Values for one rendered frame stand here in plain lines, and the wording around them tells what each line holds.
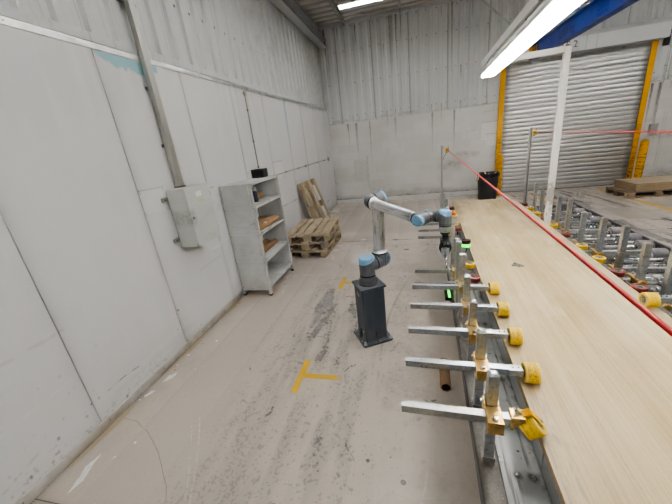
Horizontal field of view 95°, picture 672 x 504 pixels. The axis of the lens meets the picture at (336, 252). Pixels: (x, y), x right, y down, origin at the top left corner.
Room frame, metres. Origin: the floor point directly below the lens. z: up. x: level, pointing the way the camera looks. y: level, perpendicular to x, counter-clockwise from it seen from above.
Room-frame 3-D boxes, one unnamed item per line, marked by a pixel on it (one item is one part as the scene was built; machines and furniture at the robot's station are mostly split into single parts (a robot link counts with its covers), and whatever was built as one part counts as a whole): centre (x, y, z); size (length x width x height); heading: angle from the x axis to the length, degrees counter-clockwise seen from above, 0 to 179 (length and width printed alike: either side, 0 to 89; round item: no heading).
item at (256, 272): (4.39, 1.06, 0.78); 0.90 x 0.45 x 1.55; 165
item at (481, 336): (1.08, -0.56, 0.87); 0.04 x 0.04 x 0.48; 72
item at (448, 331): (1.30, -0.57, 0.95); 0.50 x 0.04 x 0.04; 72
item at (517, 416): (0.77, -0.57, 0.95); 0.10 x 0.04 x 0.10; 72
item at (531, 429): (0.76, -0.59, 0.93); 0.09 x 0.08 x 0.09; 72
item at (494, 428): (0.82, -0.48, 0.95); 0.14 x 0.06 x 0.05; 162
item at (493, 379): (0.84, -0.49, 0.87); 0.04 x 0.04 x 0.48; 72
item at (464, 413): (0.84, -0.35, 0.95); 0.37 x 0.03 x 0.03; 72
